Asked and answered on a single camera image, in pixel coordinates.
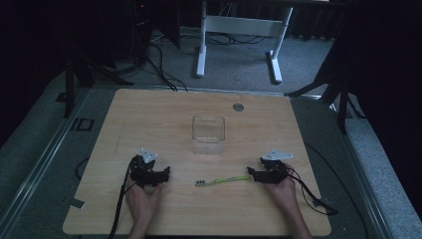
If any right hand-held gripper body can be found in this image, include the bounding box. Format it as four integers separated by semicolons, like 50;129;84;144
259;148;295;185

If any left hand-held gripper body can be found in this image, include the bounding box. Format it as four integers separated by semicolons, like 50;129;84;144
128;147;160;189

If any green toothbrush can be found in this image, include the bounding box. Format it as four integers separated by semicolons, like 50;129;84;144
194;175;253;187

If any clear plastic container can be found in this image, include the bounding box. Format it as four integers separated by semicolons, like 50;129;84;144
191;115;227;155

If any person's right hand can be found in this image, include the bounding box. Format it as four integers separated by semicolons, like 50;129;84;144
263;162;301;217

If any person's left hand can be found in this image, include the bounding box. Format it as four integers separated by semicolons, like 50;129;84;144
124;181;164;224

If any black metal stand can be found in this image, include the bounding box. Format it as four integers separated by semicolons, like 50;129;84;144
63;39;134;120
284;63;367;135

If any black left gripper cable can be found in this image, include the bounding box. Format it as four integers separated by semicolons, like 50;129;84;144
107;165;137;239

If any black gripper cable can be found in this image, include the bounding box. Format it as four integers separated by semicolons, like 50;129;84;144
107;165;137;239
287;167;340;217

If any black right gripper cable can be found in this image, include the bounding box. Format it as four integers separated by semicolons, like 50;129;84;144
287;167;340;217

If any black floor cable loop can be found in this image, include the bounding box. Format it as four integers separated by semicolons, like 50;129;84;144
75;156;91;182

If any metal floor rail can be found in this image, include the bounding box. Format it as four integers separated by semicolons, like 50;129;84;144
327;103;396;239
0;87;92;233

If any black floor cable bundle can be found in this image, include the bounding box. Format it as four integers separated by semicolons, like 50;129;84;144
144;41;189;93

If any white desk frame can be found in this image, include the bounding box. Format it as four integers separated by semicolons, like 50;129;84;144
195;0;295;85

